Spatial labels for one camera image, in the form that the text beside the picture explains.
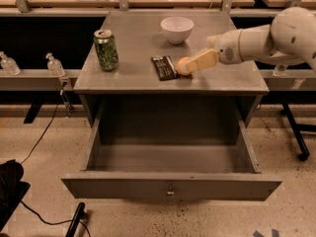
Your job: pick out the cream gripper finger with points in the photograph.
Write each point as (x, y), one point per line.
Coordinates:
(214, 41)
(204, 59)

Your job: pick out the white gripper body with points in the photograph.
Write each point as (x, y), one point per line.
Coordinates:
(226, 49)

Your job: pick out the clear pump bottle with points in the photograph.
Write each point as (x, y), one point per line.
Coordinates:
(54, 66)
(9, 64)

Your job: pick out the clear water bottle right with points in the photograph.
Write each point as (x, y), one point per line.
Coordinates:
(279, 70)

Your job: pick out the open grey drawer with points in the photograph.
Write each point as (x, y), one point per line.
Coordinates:
(139, 146)

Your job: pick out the drawer pull handle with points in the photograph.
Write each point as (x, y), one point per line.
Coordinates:
(170, 192)

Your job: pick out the white bowl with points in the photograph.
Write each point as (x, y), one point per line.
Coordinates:
(177, 29)

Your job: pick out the grey metal cabinet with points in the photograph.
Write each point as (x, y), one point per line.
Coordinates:
(139, 38)

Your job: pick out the black stand leg right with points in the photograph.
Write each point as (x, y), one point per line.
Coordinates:
(297, 128)

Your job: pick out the orange fruit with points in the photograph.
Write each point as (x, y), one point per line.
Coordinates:
(181, 67)

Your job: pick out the black bag lower left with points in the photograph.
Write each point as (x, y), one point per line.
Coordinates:
(12, 189)

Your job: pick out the black snack bar wrapper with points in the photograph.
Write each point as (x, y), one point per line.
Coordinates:
(165, 68)

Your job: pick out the green soda can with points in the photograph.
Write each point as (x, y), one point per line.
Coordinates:
(106, 49)

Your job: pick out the clear pump bottle far left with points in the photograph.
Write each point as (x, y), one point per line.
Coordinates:
(9, 64)

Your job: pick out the grey shelf rail left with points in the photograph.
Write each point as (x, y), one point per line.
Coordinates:
(37, 80)

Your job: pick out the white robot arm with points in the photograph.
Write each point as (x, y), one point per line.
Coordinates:
(289, 40)

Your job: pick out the black bar bottom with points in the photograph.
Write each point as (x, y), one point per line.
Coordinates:
(76, 220)

